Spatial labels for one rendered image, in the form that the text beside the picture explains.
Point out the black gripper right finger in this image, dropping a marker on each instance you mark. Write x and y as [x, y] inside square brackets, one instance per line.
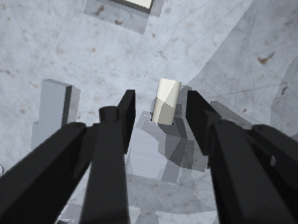
[244, 190]

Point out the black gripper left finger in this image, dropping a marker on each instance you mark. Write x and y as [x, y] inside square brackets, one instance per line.
[38, 187]

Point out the white rectangular bar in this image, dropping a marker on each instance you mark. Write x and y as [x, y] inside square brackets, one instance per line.
[142, 4]

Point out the white cylinder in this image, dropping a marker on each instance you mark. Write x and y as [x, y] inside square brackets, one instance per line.
[166, 101]

